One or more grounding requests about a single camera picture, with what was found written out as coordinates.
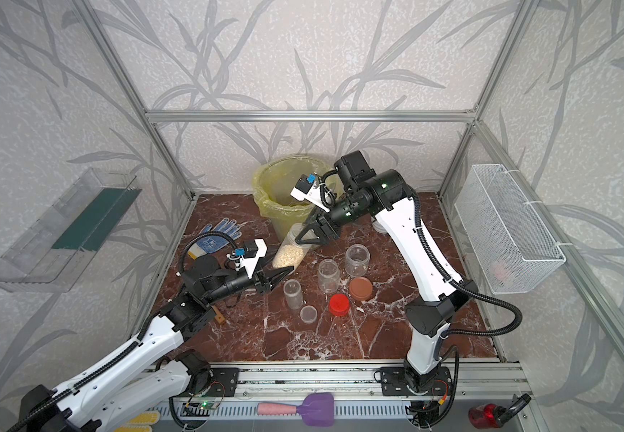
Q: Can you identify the small oatmeal jar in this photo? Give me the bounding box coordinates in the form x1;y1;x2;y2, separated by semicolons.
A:
283;279;305;311

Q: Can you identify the glass jar with oatmeal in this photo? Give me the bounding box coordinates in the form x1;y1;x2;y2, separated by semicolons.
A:
272;223;312;270

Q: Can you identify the brown-lidded oatmeal jar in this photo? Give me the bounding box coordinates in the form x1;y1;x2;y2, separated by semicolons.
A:
344;244;371;277

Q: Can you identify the clear plastic jar lid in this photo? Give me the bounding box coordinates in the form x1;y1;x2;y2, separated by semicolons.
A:
299;304;318;324

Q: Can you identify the brown jar lid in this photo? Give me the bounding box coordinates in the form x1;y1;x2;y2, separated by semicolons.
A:
348;276;373;302

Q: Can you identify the red jar lid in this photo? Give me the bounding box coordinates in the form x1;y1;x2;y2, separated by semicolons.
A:
328;293;351;317

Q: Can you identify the red-lidded oatmeal jar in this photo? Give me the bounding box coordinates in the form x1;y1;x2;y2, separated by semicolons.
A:
317;258;340;294

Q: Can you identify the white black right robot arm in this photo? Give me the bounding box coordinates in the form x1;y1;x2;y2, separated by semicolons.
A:
290;151;523;395

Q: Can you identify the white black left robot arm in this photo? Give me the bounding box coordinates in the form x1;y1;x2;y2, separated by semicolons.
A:
12;230;294;431

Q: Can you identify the potted artificial flower plant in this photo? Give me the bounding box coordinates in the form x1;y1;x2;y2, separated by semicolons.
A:
371;220;388;234

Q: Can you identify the blue dotted white work glove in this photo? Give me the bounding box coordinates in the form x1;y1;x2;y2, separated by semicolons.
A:
188;218;242;259

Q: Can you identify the yellow plastic bin liner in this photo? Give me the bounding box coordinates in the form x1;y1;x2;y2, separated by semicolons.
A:
252;155;332;223

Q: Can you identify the pink item in basket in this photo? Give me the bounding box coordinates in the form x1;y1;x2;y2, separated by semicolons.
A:
490;260;515;287

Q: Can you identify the yellow dotted glove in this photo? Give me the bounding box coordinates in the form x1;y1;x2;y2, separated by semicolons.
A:
114;410;161;432

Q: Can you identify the red black handheld tool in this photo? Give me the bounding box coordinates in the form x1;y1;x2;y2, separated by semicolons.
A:
468;393;532;429

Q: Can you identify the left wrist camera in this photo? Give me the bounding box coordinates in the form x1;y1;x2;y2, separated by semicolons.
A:
230;239;268;278

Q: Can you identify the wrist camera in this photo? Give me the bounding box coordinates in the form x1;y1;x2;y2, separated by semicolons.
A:
230;239;268;278
290;174;335;212

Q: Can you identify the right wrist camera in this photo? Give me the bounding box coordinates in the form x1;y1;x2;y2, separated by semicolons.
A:
290;174;335;212

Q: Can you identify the blue wooden-handled garden fork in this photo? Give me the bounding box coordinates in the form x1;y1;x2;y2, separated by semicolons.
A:
212;306;227;326

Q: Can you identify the purple pink-handled scoop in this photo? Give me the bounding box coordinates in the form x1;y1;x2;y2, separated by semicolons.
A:
257;392;335;428

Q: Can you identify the white wire mesh basket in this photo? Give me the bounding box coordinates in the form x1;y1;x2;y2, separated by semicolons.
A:
455;164;566;295

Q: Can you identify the clear plastic wall shelf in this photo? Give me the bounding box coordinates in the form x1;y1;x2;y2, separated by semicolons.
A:
0;168;142;293

